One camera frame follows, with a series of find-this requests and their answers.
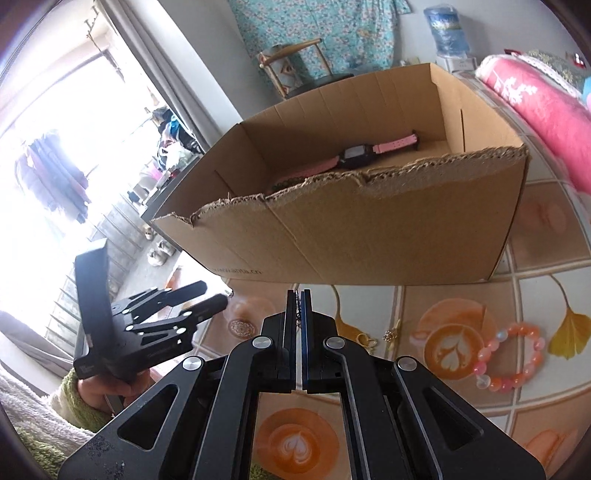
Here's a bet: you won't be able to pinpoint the pile of clothes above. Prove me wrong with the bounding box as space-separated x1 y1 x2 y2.
152 106 204 171

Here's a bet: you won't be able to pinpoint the black flat panel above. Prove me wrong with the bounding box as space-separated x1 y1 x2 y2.
139 152 213 222

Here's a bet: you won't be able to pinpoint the lace-trimmed patterned cushion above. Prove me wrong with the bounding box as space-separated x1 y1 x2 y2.
522 48 587 97

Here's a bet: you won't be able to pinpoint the thin gold necklace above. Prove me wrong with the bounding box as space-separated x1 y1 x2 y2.
295 292 402 349

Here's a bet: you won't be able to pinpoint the green fuzzy cloth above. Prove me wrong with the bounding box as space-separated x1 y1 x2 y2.
18 429 70 469

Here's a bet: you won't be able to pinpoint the brown cardboard box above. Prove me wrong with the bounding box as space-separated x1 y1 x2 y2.
151 62 531 284

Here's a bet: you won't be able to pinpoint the wooden chair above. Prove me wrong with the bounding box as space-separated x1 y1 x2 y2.
257 39 356 100

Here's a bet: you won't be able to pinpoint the blue water jug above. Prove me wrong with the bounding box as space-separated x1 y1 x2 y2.
424 6 469 56

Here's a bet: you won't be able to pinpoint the grey curtain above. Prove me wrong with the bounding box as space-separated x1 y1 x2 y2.
99 0 241 153

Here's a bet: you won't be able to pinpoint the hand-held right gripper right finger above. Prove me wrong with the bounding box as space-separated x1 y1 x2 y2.
300 288 541 480

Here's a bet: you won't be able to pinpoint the white shoes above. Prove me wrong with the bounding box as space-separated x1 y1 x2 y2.
144 228 178 267

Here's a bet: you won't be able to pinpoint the white water dispenser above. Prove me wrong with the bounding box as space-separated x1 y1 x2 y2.
436 54 478 75

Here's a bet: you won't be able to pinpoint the pink floral blanket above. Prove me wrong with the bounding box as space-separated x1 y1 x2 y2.
475 53 591 195

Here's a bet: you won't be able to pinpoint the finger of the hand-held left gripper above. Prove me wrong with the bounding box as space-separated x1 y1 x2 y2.
133 294 230 345
124 280 210 325

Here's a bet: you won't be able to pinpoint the person's left forearm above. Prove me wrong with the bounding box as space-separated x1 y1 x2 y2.
46 369 114 435

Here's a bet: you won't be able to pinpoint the person's left hand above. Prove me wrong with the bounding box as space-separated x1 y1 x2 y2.
76 364 160 411

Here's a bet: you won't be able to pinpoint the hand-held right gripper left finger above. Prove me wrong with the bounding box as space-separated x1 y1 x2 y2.
58 290 296 480

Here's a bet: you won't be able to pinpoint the teal floral hanging cloth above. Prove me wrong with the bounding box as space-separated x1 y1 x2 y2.
228 0 411 81

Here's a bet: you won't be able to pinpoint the hanging dark clothes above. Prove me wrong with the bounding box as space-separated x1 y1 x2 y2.
14 131 93 224

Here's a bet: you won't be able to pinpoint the pink strap digital watch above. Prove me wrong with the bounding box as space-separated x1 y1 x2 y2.
277 131 422 183

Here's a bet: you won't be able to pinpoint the orange pink bead bracelet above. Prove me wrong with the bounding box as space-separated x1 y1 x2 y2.
472 323 546 394

